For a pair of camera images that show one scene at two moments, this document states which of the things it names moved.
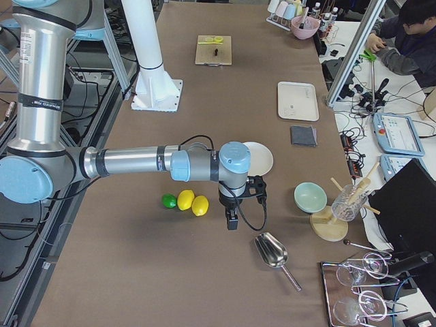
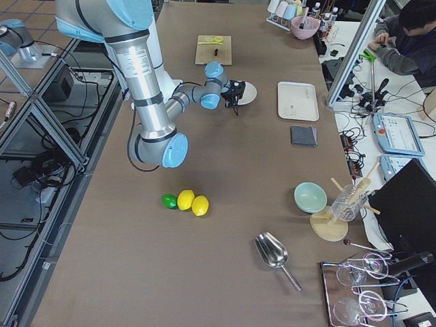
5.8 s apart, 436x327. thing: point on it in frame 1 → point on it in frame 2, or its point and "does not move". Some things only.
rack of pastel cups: (281, 12) does not move
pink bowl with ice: (310, 26) does not move
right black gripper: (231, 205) → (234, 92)
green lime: (169, 200) does not move
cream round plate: (261, 159) → (249, 94)
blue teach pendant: (396, 133) does not move
